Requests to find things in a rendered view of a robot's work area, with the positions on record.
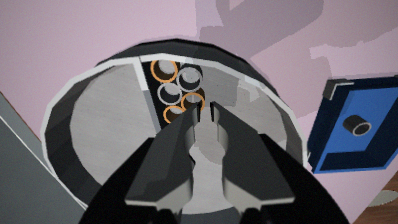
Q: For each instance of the steel bushing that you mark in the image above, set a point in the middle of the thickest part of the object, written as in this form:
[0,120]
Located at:
[352,122]
[189,87]
[165,97]

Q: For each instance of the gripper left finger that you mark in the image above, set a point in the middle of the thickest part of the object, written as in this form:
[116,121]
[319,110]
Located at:
[158,175]

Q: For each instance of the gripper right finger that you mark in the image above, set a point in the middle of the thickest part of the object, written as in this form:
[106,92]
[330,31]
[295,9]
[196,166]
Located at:
[257,172]

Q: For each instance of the bronze bushing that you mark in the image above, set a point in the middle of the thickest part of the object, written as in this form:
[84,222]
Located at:
[186,104]
[169,116]
[160,75]

